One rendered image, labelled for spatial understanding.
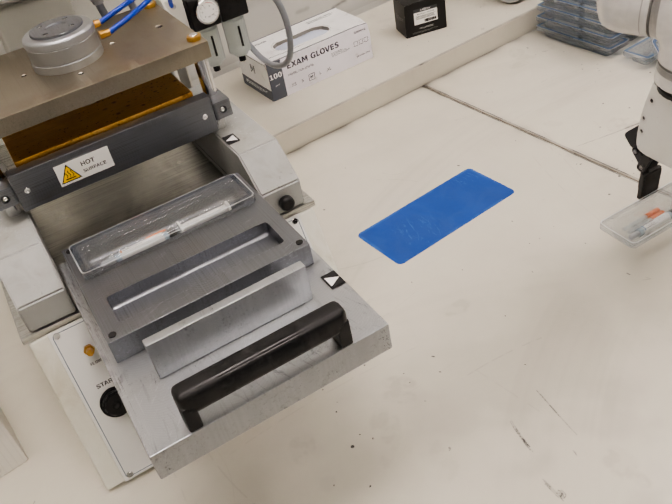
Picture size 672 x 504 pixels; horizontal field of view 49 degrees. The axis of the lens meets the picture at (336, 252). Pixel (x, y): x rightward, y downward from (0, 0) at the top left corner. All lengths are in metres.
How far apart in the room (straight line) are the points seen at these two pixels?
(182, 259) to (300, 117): 0.65
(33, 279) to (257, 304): 0.26
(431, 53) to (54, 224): 0.81
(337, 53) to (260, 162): 0.62
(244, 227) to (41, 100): 0.25
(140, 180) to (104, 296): 0.31
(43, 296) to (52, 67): 0.25
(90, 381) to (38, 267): 0.13
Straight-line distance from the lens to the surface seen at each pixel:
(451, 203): 1.12
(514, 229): 1.07
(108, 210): 0.95
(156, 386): 0.64
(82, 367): 0.82
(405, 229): 1.08
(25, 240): 0.82
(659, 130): 0.95
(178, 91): 0.87
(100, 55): 0.88
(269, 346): 0.58
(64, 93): 0.82
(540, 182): 1.16
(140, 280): 0.71
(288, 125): 1.30
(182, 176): 0.97
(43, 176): 0.83
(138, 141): 0.84
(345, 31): 1.43
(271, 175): 0.83
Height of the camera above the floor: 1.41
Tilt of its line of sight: 39 degrees down
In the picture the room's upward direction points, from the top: 12 degrees counter-clockwise
